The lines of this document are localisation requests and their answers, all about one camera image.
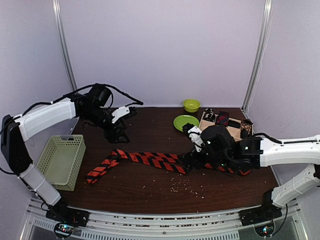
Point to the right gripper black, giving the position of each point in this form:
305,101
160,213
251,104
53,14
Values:
185,159

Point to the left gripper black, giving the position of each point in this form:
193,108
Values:
112,138

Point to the red navy striped tie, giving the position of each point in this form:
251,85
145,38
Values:
164,161

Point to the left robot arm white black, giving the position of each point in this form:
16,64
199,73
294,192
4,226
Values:
17,130

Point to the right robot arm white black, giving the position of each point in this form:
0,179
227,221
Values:
260,150

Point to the green plate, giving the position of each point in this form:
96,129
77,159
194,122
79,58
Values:
182,120

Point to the black white patterned rolled tie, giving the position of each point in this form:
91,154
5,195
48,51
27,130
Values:
209,115

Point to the wooden compartment box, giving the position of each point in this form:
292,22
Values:
234,132

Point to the red navy rolled tie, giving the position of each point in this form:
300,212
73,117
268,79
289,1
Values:
222,118

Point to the green bowl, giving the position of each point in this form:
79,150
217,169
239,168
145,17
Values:
191,105

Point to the pale green perforated basket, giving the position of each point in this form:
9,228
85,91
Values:
61,160

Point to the brown patterned rolled tie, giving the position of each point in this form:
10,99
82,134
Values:
246,128

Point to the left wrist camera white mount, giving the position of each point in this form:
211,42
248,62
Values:
123,112

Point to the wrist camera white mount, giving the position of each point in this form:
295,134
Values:
194,134
123,112

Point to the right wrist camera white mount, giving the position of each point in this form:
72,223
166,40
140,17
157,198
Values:
194,134

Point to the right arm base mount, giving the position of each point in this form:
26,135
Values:
256,215

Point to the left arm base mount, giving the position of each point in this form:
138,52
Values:
61,212

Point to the left aluminium frame post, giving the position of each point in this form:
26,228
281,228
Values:
63,43

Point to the aluminium frame post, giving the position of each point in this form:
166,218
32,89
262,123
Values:
63,43
261,47

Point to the right aluminium frame post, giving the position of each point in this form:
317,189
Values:
261,47

